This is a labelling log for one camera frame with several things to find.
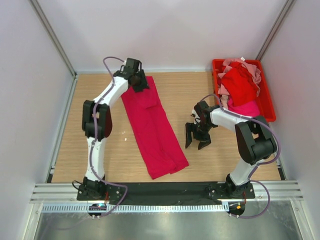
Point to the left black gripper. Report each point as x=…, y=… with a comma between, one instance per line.
x=144, y=85

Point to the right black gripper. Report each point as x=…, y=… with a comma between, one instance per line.
x=204, y=140

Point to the crimson t shirt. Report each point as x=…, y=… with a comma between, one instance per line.
x=155, y=138

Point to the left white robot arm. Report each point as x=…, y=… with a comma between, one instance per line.
x=97, y=123

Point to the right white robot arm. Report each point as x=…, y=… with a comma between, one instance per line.
x=255, y=141

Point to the magenta t shirt in bin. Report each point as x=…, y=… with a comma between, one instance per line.
x=248, y=109

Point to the red t shirt in bin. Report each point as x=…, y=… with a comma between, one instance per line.
x=238, y=83

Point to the red plastic bin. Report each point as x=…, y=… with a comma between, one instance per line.
x=264, y=99

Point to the pink t shirt in bin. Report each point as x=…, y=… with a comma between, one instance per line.
x=252, y=69

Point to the left corner aluminium post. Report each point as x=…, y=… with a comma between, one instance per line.
x=52, y=35

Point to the corner aluminium post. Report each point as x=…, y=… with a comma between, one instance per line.
x=280, y=19
x=52, y=35

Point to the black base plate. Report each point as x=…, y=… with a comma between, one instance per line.
x=211, y=190

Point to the aluminium frame rail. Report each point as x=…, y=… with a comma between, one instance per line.
x=65, y=192

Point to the slotted cable duct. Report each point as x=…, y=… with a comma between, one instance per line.
x=98, y=208

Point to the right corner aluminium post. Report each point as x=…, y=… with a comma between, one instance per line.
x=280, y=19

